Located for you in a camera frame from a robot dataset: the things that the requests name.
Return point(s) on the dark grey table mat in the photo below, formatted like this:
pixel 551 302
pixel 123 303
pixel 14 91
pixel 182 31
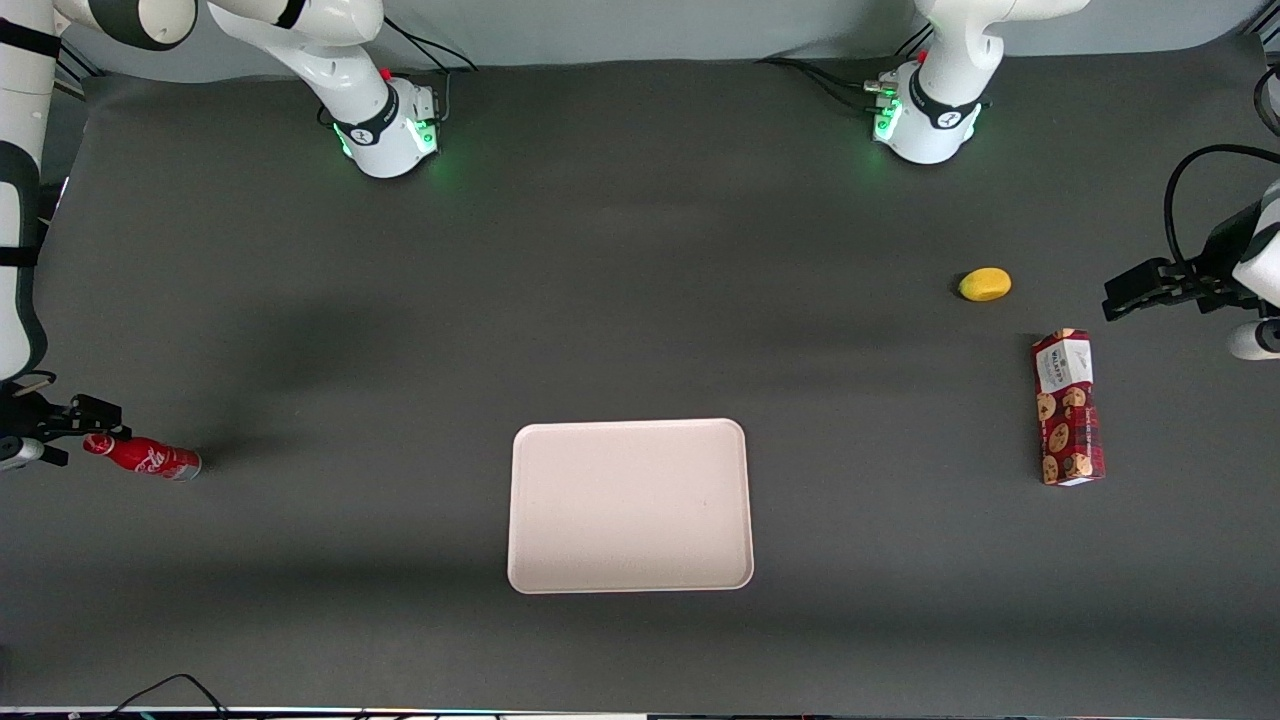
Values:
pixel 640 300

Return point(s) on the red cookie box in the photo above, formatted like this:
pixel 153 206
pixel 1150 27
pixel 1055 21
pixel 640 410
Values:
pixel 1068 410

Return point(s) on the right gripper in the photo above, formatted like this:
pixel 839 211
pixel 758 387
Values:
pixel 28 415

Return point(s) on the beige plastic tray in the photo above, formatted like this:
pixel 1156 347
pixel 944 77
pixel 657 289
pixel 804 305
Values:
pixel 630 505

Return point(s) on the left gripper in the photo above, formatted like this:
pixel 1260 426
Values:
pixel 1222 246

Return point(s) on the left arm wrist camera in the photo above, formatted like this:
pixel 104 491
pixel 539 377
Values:
pixel 1255 340

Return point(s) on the red coke bottle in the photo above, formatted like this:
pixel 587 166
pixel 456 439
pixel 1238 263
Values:
pixel 145 458

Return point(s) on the dark metal frame rail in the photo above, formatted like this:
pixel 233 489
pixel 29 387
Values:
pixel 78 72

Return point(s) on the yellow lemon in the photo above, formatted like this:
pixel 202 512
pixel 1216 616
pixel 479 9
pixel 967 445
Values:
pixel 985 284

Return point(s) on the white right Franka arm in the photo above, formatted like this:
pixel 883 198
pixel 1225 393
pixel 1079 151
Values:
pixel 20 200

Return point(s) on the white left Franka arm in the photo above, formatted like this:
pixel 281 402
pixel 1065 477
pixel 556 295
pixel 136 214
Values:
pixel 950 60

